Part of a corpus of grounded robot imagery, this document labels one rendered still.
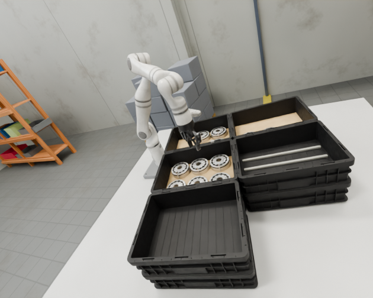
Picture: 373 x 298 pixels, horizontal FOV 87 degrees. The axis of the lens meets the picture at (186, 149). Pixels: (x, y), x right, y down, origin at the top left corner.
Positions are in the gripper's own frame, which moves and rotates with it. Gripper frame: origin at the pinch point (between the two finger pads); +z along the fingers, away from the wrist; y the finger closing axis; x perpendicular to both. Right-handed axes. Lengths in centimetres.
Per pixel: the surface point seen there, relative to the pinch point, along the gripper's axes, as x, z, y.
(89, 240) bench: -67, 30, -31
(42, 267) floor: -139, 101, -134
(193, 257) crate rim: -34, 6, 36
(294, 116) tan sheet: 61, 17, 16
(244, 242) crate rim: -21.2, 6.5, 44.7
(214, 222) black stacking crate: -19.0, 16.7, 26.1
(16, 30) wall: -6, -140, -489
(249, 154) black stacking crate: 21.8, 16.7, 13.2
